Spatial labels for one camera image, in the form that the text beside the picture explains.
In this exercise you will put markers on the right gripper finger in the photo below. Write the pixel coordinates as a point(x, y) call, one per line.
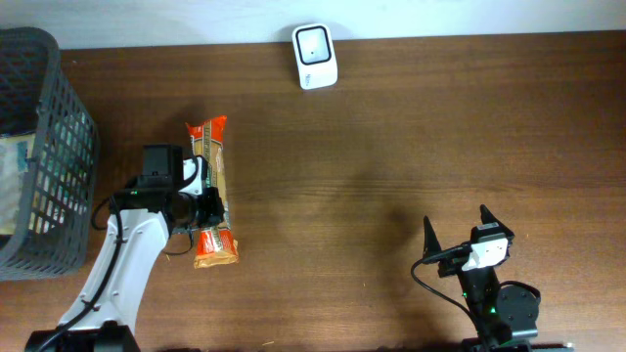
point(431, 244)
point(488, 217)

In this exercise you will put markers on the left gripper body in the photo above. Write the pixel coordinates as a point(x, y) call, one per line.
point(208, 206)

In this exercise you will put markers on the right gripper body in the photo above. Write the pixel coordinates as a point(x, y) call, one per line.
point(451, 267)

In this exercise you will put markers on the orange spaghetti packet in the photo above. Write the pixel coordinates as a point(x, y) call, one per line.
point(216, 245)

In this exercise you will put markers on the white blue snack bag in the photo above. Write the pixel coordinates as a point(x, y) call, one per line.
point(15, 152)

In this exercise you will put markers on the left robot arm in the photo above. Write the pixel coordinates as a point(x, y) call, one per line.
point(170, 194)

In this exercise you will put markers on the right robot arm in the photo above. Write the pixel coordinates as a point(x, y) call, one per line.
point(504, 314)

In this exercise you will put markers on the white barcode scanner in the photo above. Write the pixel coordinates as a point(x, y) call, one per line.
point(315, 56)

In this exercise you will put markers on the grey plastic mesh basket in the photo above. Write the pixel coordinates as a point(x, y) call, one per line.
point(57, 195)

